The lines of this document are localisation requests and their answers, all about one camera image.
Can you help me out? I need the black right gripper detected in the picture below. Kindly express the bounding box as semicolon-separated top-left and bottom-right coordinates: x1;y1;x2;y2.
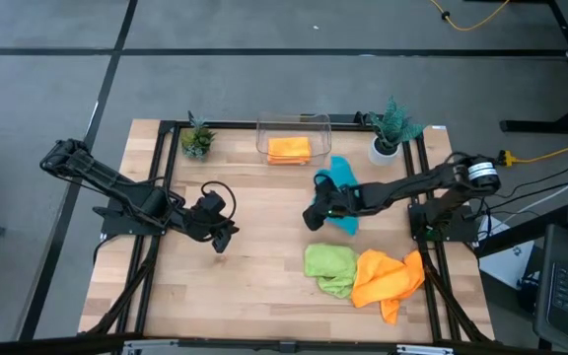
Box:
302;185;362;232

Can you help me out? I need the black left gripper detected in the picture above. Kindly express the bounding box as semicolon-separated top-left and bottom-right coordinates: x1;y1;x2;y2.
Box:
180;209;240;254

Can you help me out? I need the green microfiber towel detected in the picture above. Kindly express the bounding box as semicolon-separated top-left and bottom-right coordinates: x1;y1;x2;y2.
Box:
304;243;362;300

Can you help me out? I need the teal microfiber towel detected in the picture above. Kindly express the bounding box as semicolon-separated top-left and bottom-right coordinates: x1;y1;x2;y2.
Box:
312;155;362;237

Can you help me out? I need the orange microfiber towel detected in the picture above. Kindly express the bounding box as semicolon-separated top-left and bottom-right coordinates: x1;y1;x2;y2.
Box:
351;248;426;325
267;136;313;166

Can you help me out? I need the clear plastic bin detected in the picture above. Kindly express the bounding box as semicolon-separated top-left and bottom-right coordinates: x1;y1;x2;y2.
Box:
255;110;333;168

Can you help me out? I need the small green succulent plant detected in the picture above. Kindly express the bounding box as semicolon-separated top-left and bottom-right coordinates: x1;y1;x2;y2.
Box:
179;110;217;163

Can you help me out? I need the snake plant in white pot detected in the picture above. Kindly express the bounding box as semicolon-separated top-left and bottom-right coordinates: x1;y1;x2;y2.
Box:
366;97;426;168

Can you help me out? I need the white box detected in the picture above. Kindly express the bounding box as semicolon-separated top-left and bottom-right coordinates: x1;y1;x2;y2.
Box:
478;215;536;290

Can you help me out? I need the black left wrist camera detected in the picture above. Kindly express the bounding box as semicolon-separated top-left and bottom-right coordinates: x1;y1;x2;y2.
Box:
198;190;228;214

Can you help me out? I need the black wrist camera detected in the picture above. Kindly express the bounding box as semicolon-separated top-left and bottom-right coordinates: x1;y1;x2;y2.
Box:
313;172;338;194
198;190;228;214

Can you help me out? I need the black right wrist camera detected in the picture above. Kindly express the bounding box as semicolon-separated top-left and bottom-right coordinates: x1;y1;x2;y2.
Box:
313;172;338;194

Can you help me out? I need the black aluminium table frame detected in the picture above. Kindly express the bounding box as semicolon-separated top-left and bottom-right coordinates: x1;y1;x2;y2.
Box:
81;117;495;346

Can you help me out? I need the black rail with grey brackets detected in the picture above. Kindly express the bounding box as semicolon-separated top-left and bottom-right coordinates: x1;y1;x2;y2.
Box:
0;332;497;355

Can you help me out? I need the yellow power plug cable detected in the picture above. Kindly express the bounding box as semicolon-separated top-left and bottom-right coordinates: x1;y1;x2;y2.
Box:
498;145;568;168

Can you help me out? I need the white cable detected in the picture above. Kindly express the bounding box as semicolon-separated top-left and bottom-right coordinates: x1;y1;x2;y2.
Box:
503;165;568;218

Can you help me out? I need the black desk frame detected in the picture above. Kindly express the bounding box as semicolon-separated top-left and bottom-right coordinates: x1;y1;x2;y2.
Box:
499;0;568;134

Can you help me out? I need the yellow floor cable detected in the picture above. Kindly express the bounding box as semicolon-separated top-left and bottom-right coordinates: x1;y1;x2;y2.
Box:
429;0;511;33

